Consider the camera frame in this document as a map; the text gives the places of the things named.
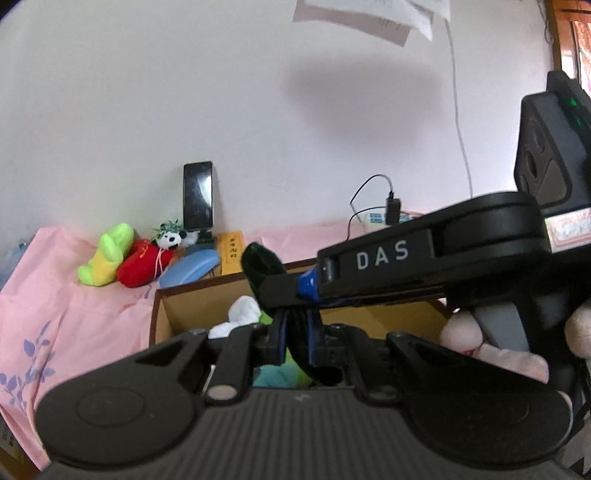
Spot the white power strip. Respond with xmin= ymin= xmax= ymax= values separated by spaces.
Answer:
xmin=362 ymin=210 xmax=423 ymax=234

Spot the red plush toy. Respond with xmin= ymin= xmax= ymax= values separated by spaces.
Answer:
xmin=115 ymin=239 xmax=178 ymax=288

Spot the white wall cable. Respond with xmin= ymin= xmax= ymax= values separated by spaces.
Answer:
xmin=443 ymin=18 xmax=474 ymax=199

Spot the black smartphone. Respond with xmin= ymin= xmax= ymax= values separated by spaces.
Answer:
xmin=183 ymin=161 xmax=215 ymax=232

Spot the black phone stand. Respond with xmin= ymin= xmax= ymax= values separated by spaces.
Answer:
xmin=187 ymin=228 xmax=218 ymax=252

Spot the green yellow plush toy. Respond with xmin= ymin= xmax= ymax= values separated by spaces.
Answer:
xmin=77 ymin=223 xmax=136 ymax=287

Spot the black sock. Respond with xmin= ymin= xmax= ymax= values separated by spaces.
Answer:
xmin=241 ymin=241 xmax=345 ymax=387

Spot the person's right hand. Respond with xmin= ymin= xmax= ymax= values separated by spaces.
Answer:
xmin=438 ymin=307 xmax=591 ymax=386

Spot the yellow paper box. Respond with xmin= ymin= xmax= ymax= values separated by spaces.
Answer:
xmin=215 ymin=231 xmax=245 ymax=278

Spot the white paper sheet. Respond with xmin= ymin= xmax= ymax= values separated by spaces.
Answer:
xmin=292 ymin=0 xmax=411 ymax=47
xmin=406 ymin=0 xmax=452 ymax=41

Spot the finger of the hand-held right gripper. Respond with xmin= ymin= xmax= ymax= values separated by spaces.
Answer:
xmin=265 ymin=270 xmax=321 ymax=311

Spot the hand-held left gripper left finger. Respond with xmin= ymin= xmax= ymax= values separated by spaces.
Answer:
xmin=131 ymin=311 xmax=290 ymax=403

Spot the panda plush toy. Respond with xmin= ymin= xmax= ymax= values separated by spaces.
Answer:
xmin=151 ymin=220 xmax=199 ymax=252

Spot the pink printed tablecloth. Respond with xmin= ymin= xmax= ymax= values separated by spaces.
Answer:
xmin=0 ymin=212 xmax=426 ymax=472

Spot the brown wooden window frame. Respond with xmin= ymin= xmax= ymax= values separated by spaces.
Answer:
xmin=545 ymin=0 xmax=591 ymax=93

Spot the brown cardboard box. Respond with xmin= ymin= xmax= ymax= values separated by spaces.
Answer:
xmin=148 ymin=258 xmax=455 ymax=352

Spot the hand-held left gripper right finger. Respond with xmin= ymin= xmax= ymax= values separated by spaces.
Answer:
xmin=307 ymin=320 xmax=467 ymax=405

